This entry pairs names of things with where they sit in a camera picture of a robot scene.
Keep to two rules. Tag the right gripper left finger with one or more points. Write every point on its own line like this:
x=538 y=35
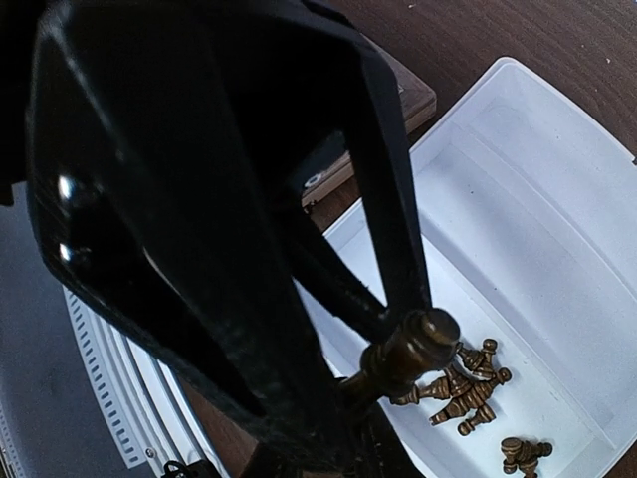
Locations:
x=146 y=205

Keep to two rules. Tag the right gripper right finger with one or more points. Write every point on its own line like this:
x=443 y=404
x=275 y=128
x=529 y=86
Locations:
x=352 y=105

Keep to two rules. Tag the white plastic compartment tray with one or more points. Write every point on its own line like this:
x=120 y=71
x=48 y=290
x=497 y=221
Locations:
x=527 y=209

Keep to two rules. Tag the pile of brown chess pieces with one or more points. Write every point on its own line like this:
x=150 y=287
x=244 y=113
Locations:
x=466 y=390

